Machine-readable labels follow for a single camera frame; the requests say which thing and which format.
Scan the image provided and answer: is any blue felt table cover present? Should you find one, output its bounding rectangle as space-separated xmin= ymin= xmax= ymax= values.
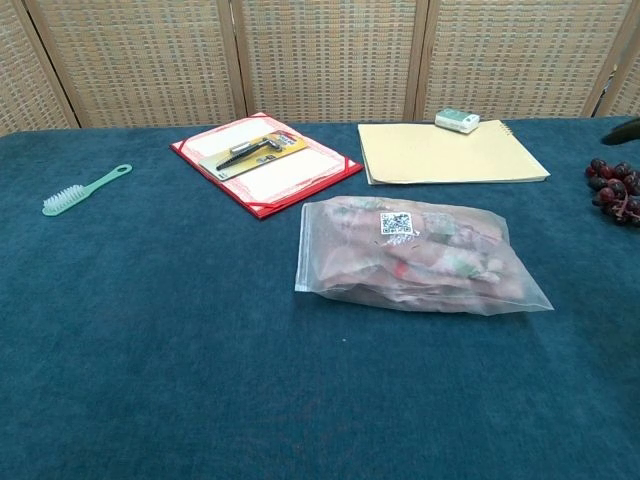
xmin=0 ymin=115 xmax=640 ymax=480

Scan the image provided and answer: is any razor on yellow blister card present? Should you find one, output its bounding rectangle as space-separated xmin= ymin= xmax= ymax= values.
xmin=198 ymin=130 xmax=308 ymax=182

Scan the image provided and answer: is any beige spiral notebook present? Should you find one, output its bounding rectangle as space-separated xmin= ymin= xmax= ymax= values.
xmin=357 ymin=118 xmax=552 ymax=187

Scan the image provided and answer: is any red certificate folder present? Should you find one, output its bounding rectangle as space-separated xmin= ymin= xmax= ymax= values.
xmin=170 ymin=112 xmax=365 ymax=220

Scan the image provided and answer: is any small white green box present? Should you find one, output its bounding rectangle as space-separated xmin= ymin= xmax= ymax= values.
xmin=434 ymin=107 xmax=482 ymax=135

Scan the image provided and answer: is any dark red grape bunch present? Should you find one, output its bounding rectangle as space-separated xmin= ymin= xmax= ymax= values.
xmin=584 ymin=157 xmax=640 ymax=226

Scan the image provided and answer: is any woven wicker folding screen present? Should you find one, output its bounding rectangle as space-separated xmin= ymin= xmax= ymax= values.
xmin=0 ymin=0 xmax=640 ymax=137

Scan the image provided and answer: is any green plastic brush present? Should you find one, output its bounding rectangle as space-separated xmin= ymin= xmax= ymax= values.
xmin=41 ymin=163 xmax=134 ymax=218

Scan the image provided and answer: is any transparent plastic bag with clothing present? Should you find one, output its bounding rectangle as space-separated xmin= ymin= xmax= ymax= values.
xmin=293 ymin=195 xmax=555 ymax=318

